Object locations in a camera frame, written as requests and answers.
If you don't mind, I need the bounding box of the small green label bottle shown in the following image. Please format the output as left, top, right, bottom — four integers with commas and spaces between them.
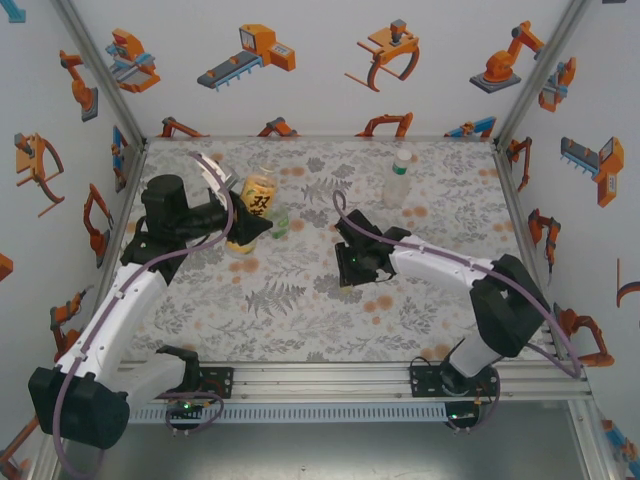
269, 207, 291, 240

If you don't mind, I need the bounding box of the yellow tea bottle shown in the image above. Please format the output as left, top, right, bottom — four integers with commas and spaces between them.
225, 167, 279, 257

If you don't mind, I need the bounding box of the clear water bottle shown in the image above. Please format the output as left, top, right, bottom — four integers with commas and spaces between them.
382, 148, 414, 210

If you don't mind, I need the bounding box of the grey floral tablecloth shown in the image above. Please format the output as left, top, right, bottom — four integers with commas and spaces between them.
102, 138, 549, 364

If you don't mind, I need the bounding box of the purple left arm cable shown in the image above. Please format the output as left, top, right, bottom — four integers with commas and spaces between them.
52, 151, 235, 479

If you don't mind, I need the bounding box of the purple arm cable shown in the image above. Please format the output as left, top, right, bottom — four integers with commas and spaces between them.
52, 151, 235, 479
332, 189, 584, 434

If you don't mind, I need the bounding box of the aluminium table side rail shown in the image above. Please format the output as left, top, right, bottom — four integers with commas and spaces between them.
97, 142, 150, 271
492, 142, 566, 359

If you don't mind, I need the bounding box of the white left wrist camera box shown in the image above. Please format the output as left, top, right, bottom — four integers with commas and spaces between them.
197, 152, 239, 194

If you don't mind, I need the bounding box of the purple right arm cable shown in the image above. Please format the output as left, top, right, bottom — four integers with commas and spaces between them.
332, 189, 584, 434

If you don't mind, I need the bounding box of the aluminium front rail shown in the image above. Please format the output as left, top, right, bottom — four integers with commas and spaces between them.
47, 360, 594, 405

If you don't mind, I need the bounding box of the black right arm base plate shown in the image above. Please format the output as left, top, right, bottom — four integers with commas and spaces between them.
408, 366, 501, 399

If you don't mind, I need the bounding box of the aluminium frame post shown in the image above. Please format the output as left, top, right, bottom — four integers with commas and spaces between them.
494, 0, 594, 147
49, 0, 150, 147

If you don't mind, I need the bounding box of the white slotted cable tray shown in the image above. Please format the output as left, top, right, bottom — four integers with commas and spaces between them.
67, 403, 446, 424

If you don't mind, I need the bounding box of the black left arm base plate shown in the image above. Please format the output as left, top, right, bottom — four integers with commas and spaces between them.
149, 367, 235, 400

